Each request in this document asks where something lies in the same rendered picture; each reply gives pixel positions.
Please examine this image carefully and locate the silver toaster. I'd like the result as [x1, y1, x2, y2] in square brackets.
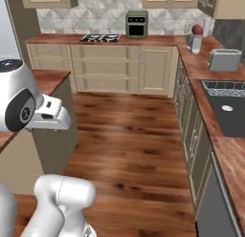
[208, 48, 244, 73]

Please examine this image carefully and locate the white cylinder canister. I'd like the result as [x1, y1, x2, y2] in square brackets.
[202, 16, 212, 38]

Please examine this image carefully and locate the beige base cupboard run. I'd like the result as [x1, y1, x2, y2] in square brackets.
[26, 43, 180, 97]

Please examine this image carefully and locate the green toaster oven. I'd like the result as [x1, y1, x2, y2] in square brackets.
[124, 10, 149, 39]

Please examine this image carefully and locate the grey-green side cupboard run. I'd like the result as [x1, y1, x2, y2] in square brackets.
[173, 52, 214, 214]

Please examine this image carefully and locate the dark sink basin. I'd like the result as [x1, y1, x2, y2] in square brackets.
[199, 79, 245, 139]

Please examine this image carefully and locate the white blender with red lid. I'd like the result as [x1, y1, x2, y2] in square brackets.
[186, 23, 205, 55]

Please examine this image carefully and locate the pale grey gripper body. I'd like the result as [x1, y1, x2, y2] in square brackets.
[25, 105, 73, 132]

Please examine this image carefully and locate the black hob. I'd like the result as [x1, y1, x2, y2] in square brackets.
[78, 33, 123, 44]

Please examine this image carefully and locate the dark corner wall cupboard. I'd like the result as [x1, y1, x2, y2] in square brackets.
[197, 0, 222, 18]

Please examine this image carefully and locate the grey dishwasher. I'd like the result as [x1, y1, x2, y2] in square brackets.
[194, 150, 245, 237]

